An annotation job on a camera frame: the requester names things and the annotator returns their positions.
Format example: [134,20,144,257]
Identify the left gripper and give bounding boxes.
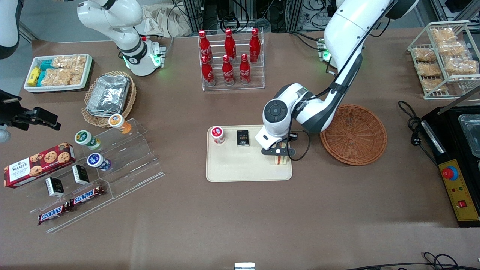
[255,127,297,157]

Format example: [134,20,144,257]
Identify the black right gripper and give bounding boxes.
[0,89,62,131]

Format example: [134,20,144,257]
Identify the triangular sandwich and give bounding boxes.
[274,141,289,166]

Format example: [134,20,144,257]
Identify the grey arm base connector box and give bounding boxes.
[317,37,331,63]
[150,41,167,68]

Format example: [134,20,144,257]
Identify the beige plastic tray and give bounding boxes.
[206,124,293,183]

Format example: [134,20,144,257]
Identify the white rectangular snack tray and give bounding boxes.
[23,54,93,93]

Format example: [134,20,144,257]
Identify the brown wicker basket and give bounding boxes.
[319,104,387,166]

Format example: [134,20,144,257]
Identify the light wicker basket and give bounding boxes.
[81,70,137,128]

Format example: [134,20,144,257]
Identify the clear glass tray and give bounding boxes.
[457,114,480,158]

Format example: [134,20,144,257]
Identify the rice cracker pack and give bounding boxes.
[40,69,83,87]
[444,58,479,75]
[438,40,468,57]
[417,62,443,77]
[431,27,458,43]
[52,55,87,72]
[412,47,437,63]
[421,77,449,93]

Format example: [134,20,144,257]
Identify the green yogurt cup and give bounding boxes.
[74,130,101,151]

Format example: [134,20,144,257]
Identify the red Walkers cookie box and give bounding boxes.
[4,142,76,189]

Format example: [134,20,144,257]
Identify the red lid yogurt cup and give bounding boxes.
[211,126,226,145]

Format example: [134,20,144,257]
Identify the stack of foil trays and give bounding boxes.
[86,75,131,118]

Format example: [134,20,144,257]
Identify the blue yogurt cup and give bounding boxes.
[87,153,112,172]

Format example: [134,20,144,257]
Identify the orange yogurt cup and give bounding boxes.
[108,114,132,135]

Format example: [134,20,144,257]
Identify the clear acrylic bottle rack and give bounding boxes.
[198,28,265,92]

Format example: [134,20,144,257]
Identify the Snickers bar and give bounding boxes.
[70,186,106,206]
[37,204,72,226]

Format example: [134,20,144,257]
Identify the red Coca-Cola bottle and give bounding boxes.
[239,54,252,85]
[201,55,216,87]
[249,28,261,63]
[222,55,235,86]
[199,30,213,63]
[224,29,237,61]

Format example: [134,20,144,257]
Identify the clear acrylic stepped display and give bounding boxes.
[22,118,165,234]

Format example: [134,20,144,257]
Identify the beige cloth bag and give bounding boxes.
[135,4,192,38]

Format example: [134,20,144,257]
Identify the black appliance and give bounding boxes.
[421,106,480,228]

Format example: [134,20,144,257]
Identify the red emergency stop button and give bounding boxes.
[441,166,459,182]

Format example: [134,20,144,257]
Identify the yellow control panel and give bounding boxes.
[438,159,480,222]

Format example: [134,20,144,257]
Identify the grey metal bar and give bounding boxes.
[437,85,480,116]

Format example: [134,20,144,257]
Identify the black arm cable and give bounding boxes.
[289,0,394,162]

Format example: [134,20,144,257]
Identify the black power cable with plug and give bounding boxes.
[397,100,439,166]

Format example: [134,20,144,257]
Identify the black aluminium frame rack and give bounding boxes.
[285,0,340,33]
[182,0,250,33]

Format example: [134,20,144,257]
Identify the black floor cable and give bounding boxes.
[345,252,480,270]

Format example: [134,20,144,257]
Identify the white wire rack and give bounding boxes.
[407,20,480,100]

